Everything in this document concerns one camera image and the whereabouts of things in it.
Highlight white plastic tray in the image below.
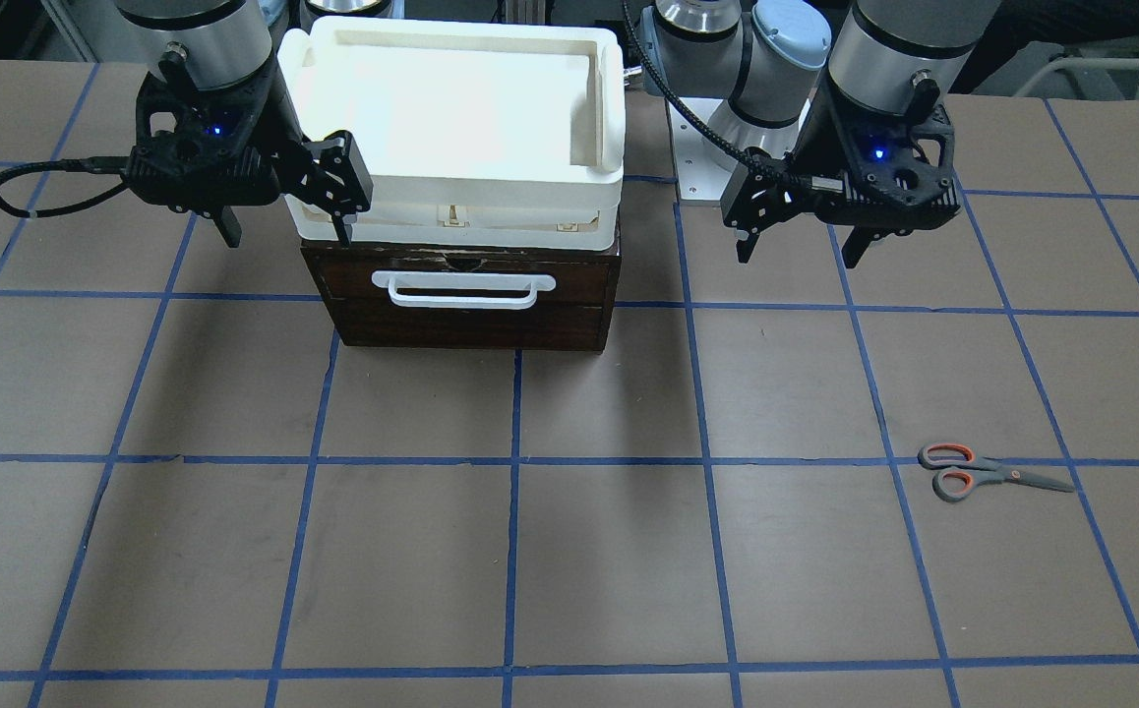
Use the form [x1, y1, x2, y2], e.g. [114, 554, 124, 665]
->
[277, 17, 626, 252]

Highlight black gripper body, drawer side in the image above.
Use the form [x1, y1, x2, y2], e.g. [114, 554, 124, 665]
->
[125, 53, 303, 209]

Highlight dark wooden drawer cabinet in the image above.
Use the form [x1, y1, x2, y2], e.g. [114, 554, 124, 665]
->
[301, 239, 621, 351]

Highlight white drawer handle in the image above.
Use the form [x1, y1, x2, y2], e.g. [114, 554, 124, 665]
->
[371, 270, 557, 311]

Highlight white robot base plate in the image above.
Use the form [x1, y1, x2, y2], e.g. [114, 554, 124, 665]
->
[666, 96, 816, 206]

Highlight black cable, drawer arm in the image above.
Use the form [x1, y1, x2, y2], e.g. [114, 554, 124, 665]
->
[0, 155, 151, 219]

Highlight black gripper body, scissors side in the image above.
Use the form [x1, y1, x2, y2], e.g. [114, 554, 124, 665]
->
[790, 75, 960, 232]

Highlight orange grey scissors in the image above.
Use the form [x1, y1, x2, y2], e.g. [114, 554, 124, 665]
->
[917, 442, 1076, 503]

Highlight black braided cable, scissors arm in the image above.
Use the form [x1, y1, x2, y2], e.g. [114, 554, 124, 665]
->
[621, 0, 841, 194]

